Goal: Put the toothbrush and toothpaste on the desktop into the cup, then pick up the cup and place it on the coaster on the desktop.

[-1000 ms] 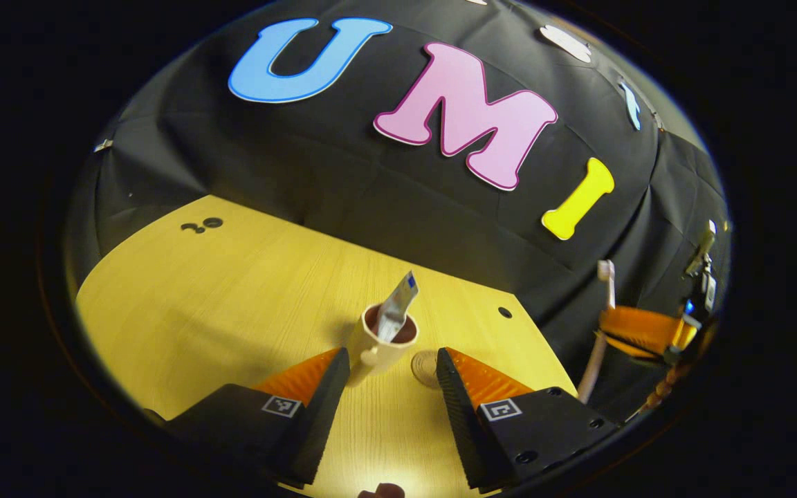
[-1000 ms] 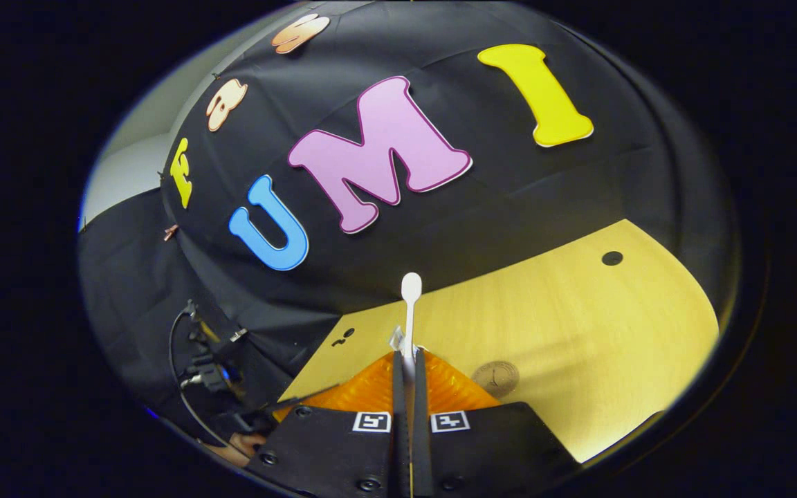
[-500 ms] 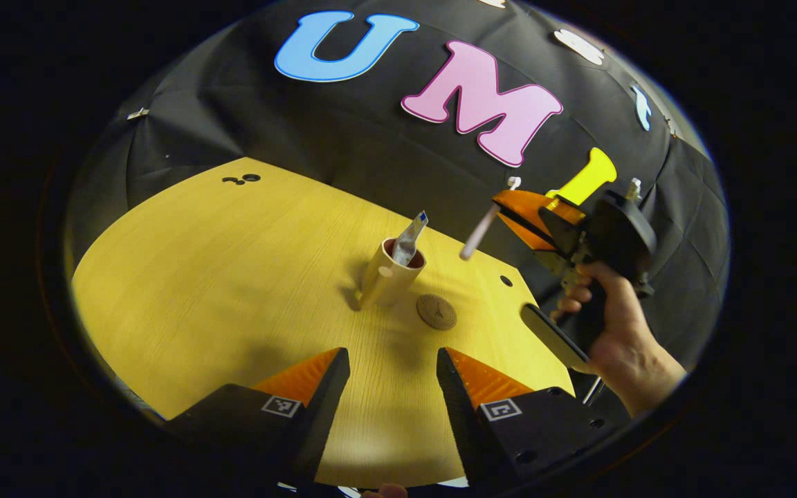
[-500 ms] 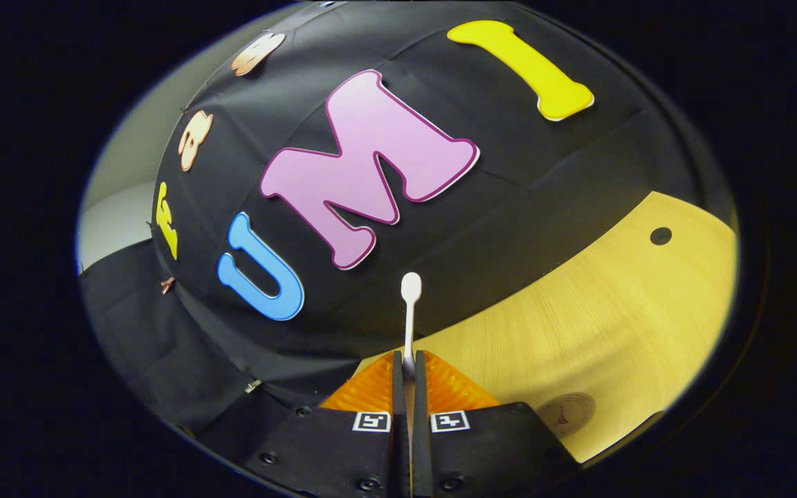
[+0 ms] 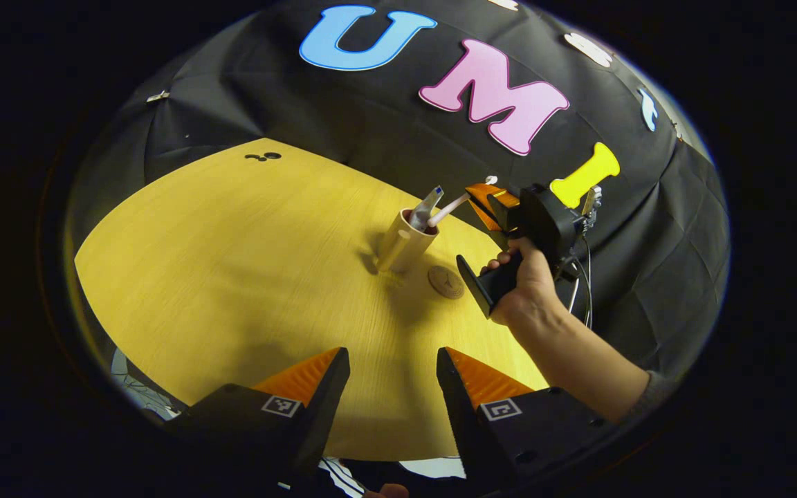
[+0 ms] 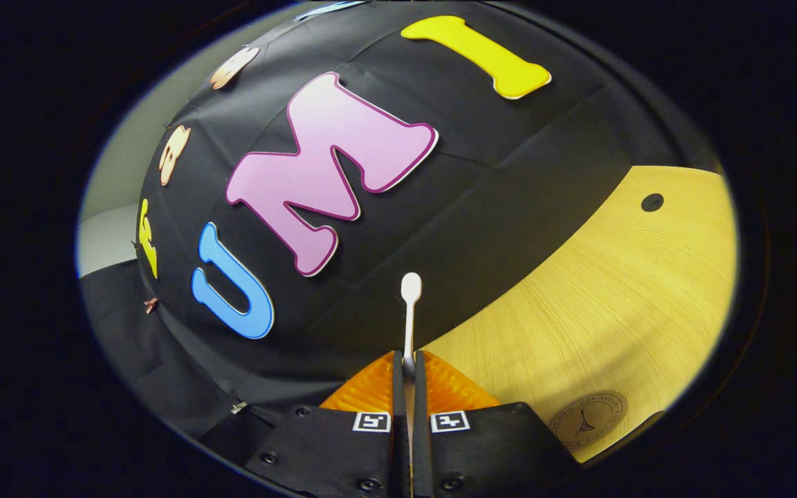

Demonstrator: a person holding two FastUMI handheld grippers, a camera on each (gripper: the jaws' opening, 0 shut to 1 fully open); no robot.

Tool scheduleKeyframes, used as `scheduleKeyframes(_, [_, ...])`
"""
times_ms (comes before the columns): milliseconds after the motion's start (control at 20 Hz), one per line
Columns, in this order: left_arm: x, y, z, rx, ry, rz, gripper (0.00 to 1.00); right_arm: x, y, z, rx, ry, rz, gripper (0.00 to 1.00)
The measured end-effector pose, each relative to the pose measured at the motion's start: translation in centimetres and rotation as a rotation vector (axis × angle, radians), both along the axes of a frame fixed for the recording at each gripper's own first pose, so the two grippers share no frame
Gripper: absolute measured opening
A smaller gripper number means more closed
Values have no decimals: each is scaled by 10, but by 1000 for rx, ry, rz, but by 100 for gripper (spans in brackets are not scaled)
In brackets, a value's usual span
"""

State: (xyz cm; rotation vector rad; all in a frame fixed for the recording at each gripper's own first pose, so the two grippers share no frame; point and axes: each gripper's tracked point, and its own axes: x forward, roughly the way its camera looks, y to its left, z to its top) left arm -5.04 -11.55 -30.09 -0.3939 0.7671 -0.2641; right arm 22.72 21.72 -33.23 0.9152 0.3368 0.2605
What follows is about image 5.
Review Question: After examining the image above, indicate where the white toothpaste tube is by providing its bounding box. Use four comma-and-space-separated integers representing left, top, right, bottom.
409, 185, 444, 232

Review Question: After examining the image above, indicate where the round cork coaster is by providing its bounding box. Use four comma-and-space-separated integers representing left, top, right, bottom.
428, 266, 466, 299

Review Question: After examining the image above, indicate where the pink toothbrush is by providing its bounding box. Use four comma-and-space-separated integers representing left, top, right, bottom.
426, 175, 499, 229

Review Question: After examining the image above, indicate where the thin gripper cable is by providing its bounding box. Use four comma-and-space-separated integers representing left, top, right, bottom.
565, 232, 594, 329

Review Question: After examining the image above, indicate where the beige cup with wooden handle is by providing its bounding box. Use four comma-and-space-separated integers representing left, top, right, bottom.
376, 207, 441, 275

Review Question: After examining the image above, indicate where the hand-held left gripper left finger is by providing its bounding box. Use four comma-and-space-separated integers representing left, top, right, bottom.
167, 346, 351, 486

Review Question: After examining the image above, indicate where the black backdrop cloth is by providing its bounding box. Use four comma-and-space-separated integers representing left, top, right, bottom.
66, 0, 731, 388

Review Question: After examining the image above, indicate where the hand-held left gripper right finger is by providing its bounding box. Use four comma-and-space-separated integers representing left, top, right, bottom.
437, 346, 615, 490

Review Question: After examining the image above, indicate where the wooden desktop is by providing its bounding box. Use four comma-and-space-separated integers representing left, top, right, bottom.
75, 137, 551, 463

